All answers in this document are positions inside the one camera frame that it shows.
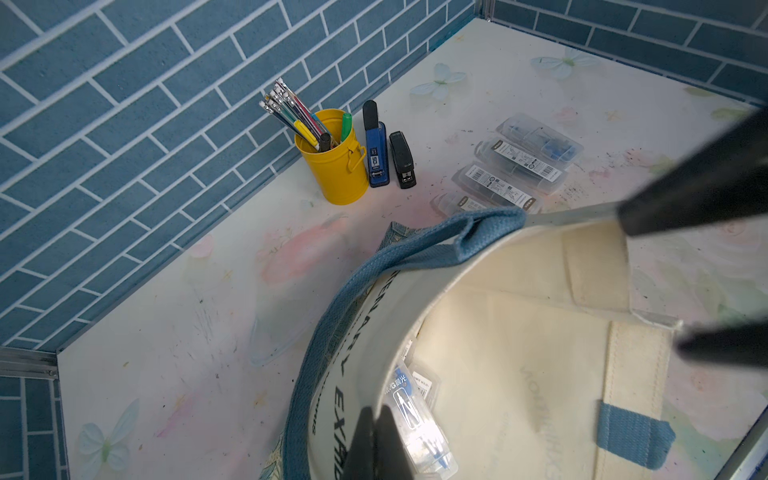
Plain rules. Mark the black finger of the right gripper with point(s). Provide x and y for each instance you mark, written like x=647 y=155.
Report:
x=742 y=345
x=725 y=180

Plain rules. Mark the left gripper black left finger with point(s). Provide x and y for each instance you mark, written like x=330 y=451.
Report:
x=360 y=460

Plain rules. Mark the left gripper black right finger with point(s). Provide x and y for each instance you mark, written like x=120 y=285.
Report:
x=391 y=459

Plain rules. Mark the cream canvas tote bag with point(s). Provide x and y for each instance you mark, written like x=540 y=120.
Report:
x=546 y=371

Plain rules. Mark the clear compass set case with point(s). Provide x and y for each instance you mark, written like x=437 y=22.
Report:
x=496 y=189

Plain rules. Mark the yellow pencil cup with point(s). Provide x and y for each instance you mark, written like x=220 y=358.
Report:
x=339 y=172

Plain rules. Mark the black stapler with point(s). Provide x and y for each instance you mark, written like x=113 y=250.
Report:
x=403 y=160

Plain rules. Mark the blue stapler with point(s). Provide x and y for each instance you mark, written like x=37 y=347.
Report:
x=376 y=146

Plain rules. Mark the pencils in cup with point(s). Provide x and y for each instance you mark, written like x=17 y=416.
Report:
x=284 y=104

